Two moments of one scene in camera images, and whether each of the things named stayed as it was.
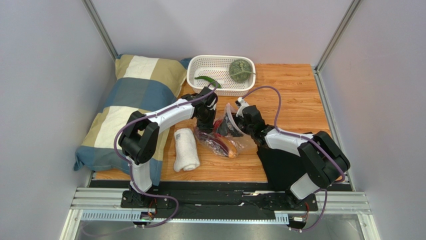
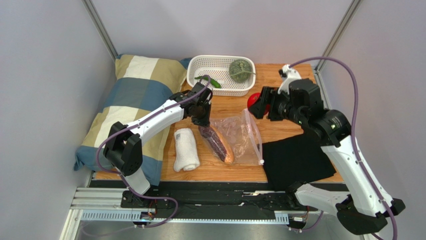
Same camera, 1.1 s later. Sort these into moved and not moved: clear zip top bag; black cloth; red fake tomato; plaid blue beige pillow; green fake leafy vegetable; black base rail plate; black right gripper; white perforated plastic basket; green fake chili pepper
Moved: red fake tomato; black right gripper; clear zip top bag
Not moved: black base rail plate; black cloth; green fake chili pepper; white perforated plastic basket; green fake leafy vegetable; plaid blue beige pillow
